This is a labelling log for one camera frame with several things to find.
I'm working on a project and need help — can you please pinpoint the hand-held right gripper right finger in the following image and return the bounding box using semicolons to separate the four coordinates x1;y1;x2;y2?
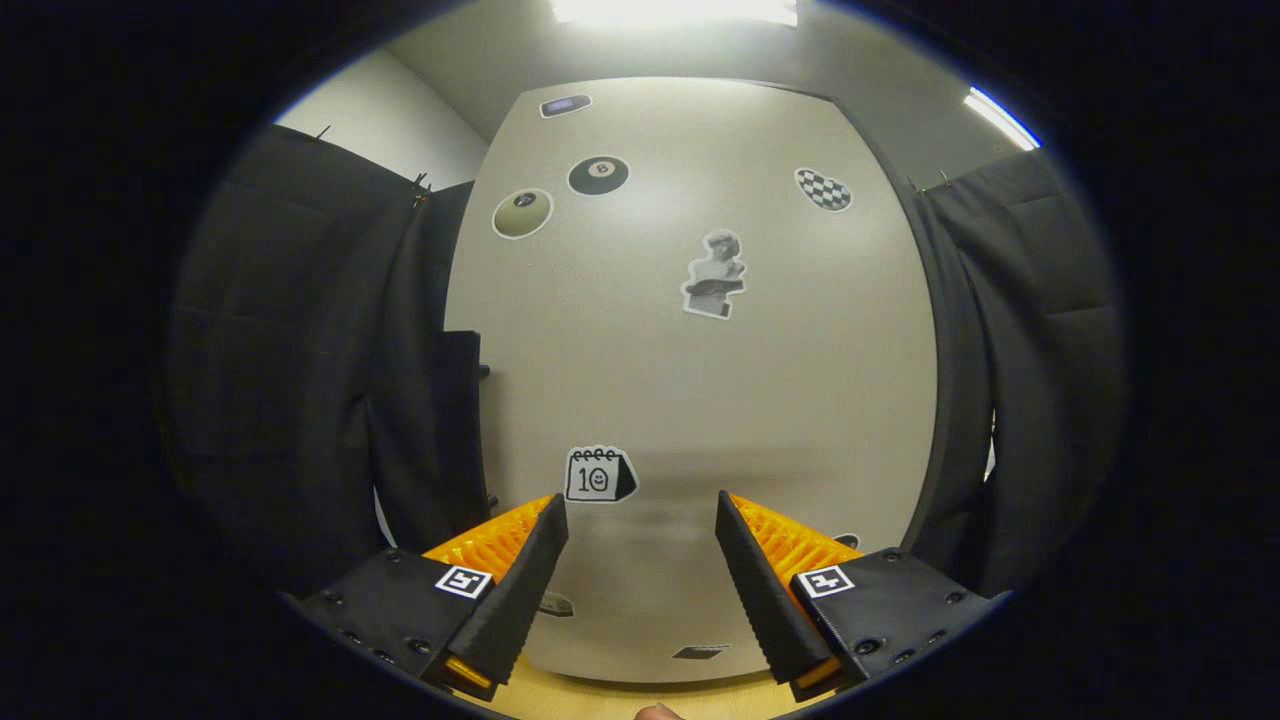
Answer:
715;490;1006;703

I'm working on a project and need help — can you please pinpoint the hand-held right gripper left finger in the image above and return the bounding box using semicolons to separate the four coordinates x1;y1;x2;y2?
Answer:
280;493;569;701

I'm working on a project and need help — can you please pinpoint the black backdrop cloth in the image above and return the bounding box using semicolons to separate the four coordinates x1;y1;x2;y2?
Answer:
165;125;1131;601

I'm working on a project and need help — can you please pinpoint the narrow ceiling light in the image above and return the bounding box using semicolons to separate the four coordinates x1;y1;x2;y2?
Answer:
963;86;1043;152

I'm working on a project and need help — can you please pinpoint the large ceiling light panel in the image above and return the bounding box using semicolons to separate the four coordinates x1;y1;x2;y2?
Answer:
548;0;801;29

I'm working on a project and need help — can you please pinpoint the black door handle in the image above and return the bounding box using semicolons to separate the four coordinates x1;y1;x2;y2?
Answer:
432;330;493;513

